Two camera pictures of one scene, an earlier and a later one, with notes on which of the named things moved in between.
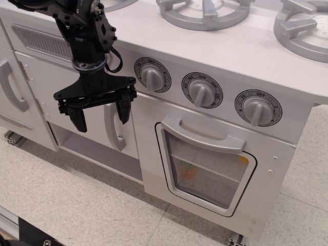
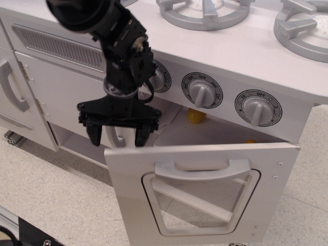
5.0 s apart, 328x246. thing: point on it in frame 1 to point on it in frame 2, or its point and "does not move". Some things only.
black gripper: x=95 y=88 to x=128 y=111
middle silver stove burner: x=204 y=15 does not move
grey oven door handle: x=203 y=134 to x=169 y=170
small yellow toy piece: x=243 y=159 to x=250 y=141
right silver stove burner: x=284 y=31 does not move
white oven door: x=243 y=194 to x=126 y=167
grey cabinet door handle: x=110 y=109 does not move
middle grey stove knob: x=202 y=89 does not move
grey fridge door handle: x=21 y=104 does not move
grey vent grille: x=44 y=42 does not move
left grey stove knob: x=152 y=74 does not move
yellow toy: x=188 y=170 to x=195 y=116
